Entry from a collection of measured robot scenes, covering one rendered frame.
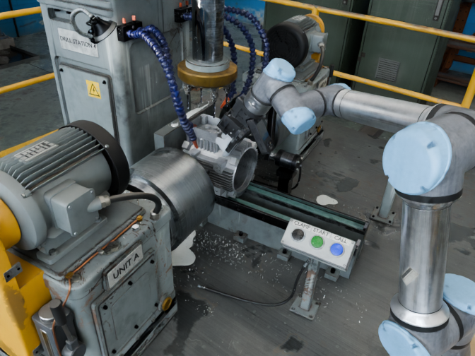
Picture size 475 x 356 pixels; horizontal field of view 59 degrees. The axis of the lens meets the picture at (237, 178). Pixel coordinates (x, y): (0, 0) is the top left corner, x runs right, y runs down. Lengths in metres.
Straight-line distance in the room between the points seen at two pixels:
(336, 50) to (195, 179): 3.61
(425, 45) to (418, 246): 3.53
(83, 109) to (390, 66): 3.44
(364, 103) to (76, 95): 0.88
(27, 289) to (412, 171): 0.71
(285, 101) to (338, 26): 3.51
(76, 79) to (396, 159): 0.99
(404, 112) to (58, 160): 0.70
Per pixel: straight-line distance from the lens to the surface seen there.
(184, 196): 1.08
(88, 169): 0.85
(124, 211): 0.95
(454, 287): 1.09
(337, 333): 1.22
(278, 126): 1.52
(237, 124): 1.19
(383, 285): 1.38
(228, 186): 1.32
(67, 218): 0.78
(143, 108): 1.39
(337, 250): 1.04
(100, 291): 0.89
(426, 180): 0.77
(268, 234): 1.37
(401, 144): 0.78
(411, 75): 4.39
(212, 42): 1.23
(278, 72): 1.07
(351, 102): 1.07
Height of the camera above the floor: 1.76
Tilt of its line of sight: 34 degrees down
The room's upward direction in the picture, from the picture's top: 3 degrees clockwise
